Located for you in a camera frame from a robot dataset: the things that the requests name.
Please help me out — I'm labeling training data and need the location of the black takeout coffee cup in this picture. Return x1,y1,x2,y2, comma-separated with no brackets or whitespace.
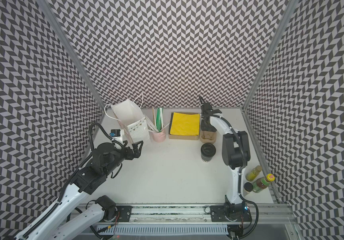
201,143,216,162

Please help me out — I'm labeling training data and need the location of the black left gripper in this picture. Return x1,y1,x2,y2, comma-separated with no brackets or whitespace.
102,140,143,177

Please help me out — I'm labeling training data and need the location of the yellow capped sauce bottle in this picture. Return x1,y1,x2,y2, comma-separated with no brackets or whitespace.
253,174,276,193

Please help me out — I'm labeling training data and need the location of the aluminium left corner post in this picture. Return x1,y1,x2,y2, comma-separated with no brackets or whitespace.
36,0,104,109

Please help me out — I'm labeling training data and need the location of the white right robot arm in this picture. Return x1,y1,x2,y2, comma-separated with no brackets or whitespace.
199,97,251,221

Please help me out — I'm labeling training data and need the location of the green wrapped straw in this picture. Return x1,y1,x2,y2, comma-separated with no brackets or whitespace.
156,108,164,132

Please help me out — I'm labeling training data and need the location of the yellow paper napkin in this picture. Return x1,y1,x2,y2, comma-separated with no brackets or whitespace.
170,112,201,136

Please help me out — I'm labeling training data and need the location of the brown pulp cup carrier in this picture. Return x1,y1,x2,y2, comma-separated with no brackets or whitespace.
199,119,217,144

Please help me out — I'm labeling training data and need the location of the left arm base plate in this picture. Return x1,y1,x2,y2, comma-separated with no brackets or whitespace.
104,205,133,223

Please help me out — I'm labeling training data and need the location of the wooden stir stick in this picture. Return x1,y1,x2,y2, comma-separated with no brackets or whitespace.
152,107,158,129

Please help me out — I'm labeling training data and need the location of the pink metal bucket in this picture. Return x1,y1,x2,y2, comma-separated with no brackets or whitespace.
151,130,167,143

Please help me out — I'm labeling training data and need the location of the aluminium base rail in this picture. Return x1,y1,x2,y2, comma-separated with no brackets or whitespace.
92,204,303,240

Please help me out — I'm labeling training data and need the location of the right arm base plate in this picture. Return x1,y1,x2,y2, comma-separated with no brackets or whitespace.
209,205,252,223

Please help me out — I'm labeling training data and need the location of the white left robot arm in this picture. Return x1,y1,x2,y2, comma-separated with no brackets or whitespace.
6,122,144,240

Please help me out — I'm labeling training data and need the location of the brown cardboard napkin box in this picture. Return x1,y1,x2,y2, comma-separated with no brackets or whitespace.
169,112,200,140

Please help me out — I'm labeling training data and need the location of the aluminium frame corner post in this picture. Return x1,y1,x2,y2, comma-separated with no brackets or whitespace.
241,0,300,112

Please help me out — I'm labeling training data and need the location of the white patterned gift bag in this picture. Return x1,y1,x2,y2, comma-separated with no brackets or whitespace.
104,93,151,146

